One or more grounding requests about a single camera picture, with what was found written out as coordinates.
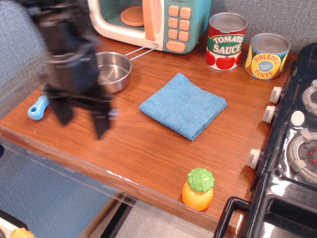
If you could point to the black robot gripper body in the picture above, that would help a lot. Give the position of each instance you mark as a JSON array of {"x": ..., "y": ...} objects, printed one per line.
[{"x": 74, "y": 78}]

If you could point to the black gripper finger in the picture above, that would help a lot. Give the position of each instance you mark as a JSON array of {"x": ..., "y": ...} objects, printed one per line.
[
  {"x": 63, "y": 110},
  {"x": 101, "y": 122}
]

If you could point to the blue spoon with grey bowl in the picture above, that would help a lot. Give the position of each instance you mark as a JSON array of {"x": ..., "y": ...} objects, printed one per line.
[{"x": 36, "y": 111}]

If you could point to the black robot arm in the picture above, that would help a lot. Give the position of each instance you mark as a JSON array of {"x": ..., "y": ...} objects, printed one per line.
[{"x": 64, "y": 25}]

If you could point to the blue folded towel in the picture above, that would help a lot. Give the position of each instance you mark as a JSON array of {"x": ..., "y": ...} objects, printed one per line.
[{"x": 183, "y": 107}]

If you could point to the small steel pan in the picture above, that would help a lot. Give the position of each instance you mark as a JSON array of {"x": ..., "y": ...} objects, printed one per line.
[{"x": 115, "y": 68}]

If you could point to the toy microwave oven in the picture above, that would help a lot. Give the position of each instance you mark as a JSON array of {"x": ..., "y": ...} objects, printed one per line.
[{"x": 175, "y": 26}]

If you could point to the orange toy fruit green top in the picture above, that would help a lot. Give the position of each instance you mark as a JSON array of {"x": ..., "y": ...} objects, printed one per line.
[{"x": 197, "y": 191}]

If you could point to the tomato sauce can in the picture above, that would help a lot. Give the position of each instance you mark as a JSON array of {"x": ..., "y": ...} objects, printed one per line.
[{"x": 225, "y": 41}]

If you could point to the white stove knob lower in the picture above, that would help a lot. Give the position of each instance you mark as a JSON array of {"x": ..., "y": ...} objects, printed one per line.
[{"x": 253, "y": 158}]

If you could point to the white stove knob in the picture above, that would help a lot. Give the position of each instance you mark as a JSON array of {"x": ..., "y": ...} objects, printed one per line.
[
  {"x": 253, "y": 158},
  {"x": 275, "y": 94},
  {"x": 268, "y": 114}
]

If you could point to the white stove knob middle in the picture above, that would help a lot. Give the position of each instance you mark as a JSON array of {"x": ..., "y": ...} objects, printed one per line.
[{"x": 268, "y": 114}]

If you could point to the pineapple slices can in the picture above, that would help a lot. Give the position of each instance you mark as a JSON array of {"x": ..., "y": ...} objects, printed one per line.
[{"x": 267, "y": 55}]

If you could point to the white stove knob upper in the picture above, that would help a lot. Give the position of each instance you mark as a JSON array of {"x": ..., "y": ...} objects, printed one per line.
[{"x": 275, "y": 94}]

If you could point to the black toy stove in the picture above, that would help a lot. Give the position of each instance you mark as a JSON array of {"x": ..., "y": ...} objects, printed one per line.
[{"x": 283, "y": 201}]

